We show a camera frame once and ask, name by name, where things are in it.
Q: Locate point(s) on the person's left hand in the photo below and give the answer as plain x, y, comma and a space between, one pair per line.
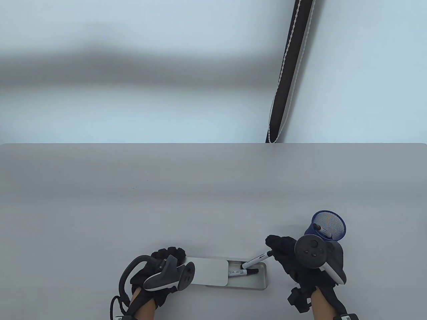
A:
170, 253

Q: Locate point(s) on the person's right hand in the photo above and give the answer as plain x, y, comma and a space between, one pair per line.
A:
287, 253

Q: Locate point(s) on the black marker pen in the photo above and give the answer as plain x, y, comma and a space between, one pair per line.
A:
257, 259
320, 229
240, 273

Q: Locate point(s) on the silver sliding box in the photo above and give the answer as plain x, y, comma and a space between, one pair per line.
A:
208, 271

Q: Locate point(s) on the person's left forearm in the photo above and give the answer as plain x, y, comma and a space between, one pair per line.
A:
143, 308

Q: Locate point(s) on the person's right forearm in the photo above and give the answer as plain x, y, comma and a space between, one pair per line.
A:
322, 303

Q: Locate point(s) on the grey hand controller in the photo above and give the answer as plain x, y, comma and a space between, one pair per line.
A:
163, 278
310, 253

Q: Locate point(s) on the blue mesh pen cup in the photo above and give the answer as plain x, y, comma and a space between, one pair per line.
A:
328, 221

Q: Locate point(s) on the black labelled wrist unit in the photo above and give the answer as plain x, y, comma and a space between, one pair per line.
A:
348, 316
123, 317

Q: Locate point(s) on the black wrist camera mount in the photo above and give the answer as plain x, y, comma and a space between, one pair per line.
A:
298, 300

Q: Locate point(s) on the black window frame post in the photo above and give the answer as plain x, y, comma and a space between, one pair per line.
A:
293, 50

